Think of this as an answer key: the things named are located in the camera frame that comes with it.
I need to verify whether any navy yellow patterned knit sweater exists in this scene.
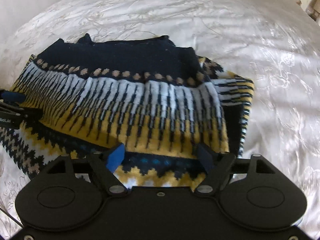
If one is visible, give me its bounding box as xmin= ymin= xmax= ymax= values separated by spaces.
xmin=1 ymin=35 xmax=254 ymax=189

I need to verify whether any white embroidered bedspread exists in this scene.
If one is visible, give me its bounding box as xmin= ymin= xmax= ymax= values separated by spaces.
xmin=1 ymin=0 xmax=319 ymax=239

